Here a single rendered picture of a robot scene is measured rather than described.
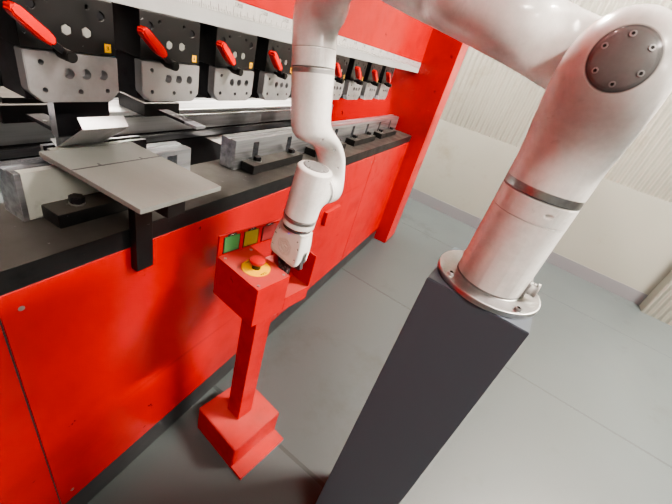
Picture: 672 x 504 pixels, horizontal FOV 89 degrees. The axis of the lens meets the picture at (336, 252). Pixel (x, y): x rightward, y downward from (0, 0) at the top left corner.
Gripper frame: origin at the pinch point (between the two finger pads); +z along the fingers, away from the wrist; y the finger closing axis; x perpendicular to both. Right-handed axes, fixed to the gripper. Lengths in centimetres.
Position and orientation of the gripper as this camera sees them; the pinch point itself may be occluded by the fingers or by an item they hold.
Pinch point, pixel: (283, 270)
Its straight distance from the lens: 96.9
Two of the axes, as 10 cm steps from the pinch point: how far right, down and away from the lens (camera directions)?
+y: 7.3, 5.7, -3.9
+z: -3.2, 7.8, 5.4
